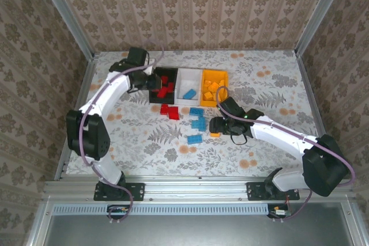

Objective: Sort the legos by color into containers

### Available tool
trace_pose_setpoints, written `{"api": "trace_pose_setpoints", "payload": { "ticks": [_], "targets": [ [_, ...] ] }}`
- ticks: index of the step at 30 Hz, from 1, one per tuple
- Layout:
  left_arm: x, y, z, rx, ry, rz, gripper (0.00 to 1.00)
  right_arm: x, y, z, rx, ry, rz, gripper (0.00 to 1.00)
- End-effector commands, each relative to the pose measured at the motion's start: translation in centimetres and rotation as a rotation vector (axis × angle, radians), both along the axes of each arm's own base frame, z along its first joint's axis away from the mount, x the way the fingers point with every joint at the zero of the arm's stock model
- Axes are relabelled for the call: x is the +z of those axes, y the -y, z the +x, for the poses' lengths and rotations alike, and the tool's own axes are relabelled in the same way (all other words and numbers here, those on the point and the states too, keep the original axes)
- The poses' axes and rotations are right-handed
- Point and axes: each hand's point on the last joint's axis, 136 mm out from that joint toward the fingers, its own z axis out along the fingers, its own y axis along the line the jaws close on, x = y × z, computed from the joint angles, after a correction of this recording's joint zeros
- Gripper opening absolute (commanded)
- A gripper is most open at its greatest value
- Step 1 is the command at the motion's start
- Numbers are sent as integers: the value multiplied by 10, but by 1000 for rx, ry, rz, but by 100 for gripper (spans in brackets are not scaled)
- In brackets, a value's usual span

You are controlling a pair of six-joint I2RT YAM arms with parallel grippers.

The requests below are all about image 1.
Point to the aluminium table side rail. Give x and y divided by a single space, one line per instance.
313 99
85 84

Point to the red lego brick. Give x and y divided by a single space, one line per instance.
171 87
173 113
164 109
164 80
163 93

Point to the white plastic bin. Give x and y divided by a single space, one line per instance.
188 102

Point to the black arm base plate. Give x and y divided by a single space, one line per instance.
255 192
137 191

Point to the horizontal aluminium frame rail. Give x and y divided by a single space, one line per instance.
201 188

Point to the yellow plastic bin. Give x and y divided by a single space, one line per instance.
214 102

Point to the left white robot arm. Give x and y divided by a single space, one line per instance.
98 99

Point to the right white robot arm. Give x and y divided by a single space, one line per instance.
282 140

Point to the black plastic bin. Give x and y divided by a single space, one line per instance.
162 101

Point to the yellow lego brick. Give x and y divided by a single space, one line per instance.
208 95
216 95
222 83
207 83
214 87

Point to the floral table cover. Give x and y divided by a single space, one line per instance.
259 153

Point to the blue lego brick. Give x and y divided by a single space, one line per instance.
189 93
195 139
199 125
196 111
201 119

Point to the aluminium frame post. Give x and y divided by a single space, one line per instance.
314 11
65 12

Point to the grey metal panel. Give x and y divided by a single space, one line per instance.
187 231

